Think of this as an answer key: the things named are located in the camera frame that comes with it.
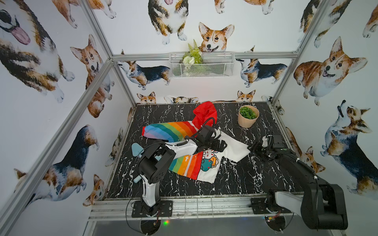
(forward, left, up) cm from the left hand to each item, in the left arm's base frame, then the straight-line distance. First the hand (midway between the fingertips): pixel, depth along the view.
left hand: (223, 141), depth 90 cm
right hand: (-4, -15, 0) cm, 16 cm away
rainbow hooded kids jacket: (-13, +13, -6) cm, 19 cm away
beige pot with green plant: (+17, -17, +4) cm, 24 cm away
